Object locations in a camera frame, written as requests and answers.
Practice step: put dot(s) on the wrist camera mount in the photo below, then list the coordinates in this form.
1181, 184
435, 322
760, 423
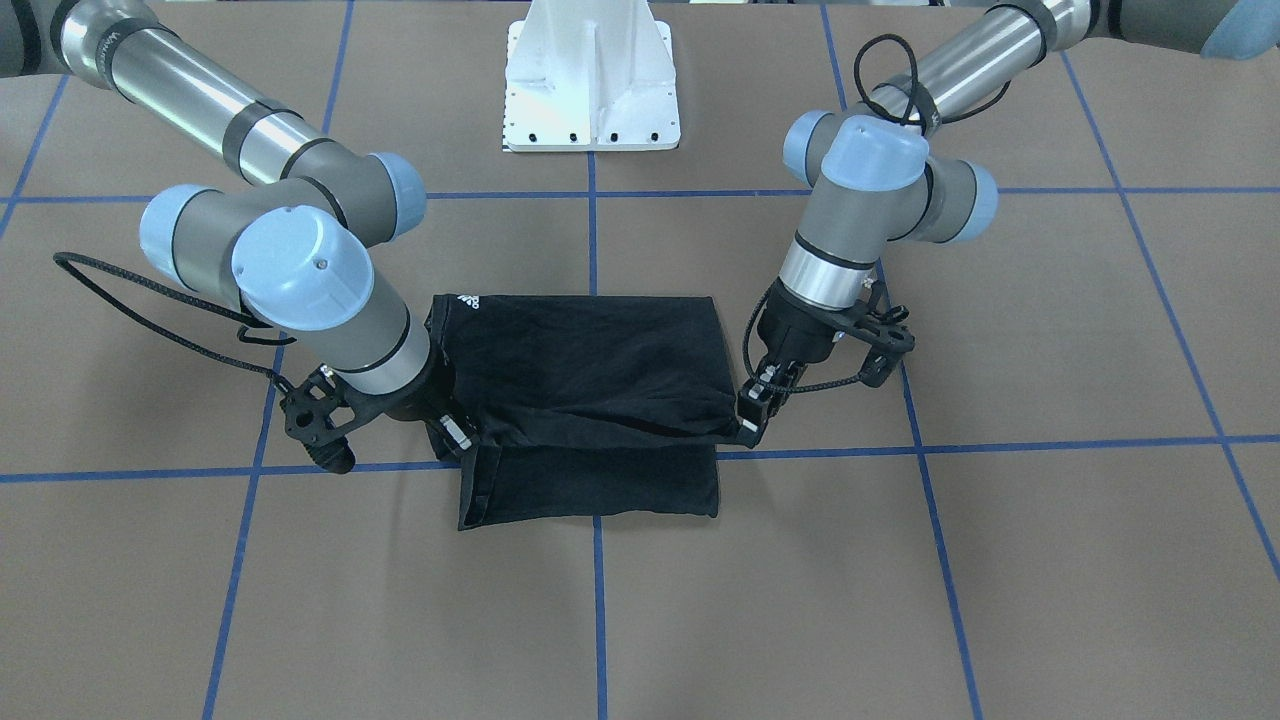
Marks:
881, 325
319, 414

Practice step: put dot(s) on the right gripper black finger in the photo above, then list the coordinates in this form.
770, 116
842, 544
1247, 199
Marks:
454, 436

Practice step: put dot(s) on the black graphic t-shirt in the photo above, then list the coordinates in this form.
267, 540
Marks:
587, 405

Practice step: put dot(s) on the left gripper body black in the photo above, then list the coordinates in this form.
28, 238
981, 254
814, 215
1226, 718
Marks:
797, 339

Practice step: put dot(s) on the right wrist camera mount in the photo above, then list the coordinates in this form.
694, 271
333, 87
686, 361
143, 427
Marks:
319, 414

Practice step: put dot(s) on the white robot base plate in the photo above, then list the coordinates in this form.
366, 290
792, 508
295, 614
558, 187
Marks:
590, 76

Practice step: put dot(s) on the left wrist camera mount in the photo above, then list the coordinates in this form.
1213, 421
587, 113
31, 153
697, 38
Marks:
881, 325

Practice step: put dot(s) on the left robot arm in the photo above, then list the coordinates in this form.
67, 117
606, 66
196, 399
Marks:
874, 179

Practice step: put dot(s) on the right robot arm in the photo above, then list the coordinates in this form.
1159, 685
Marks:
290, 254

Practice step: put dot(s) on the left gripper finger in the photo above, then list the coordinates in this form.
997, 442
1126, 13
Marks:
753, 390
758, 415

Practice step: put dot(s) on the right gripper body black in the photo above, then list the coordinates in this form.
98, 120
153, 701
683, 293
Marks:
421, 393

